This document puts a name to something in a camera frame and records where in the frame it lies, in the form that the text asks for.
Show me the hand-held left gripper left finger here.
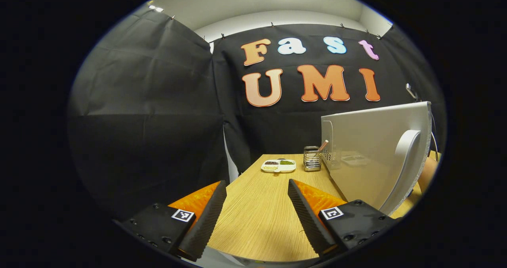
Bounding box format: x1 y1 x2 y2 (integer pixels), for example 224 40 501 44
113 180 227 262

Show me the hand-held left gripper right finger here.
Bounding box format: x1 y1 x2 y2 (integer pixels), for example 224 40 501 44
288 179 398 257

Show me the white microwave oven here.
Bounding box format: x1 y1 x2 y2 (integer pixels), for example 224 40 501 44
320 101 433 216

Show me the metal mesh utensil holder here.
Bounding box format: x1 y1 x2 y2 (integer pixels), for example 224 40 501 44
303 146 322 172

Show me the white divided bean dish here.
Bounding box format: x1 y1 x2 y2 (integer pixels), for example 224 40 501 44
261 159 297 174

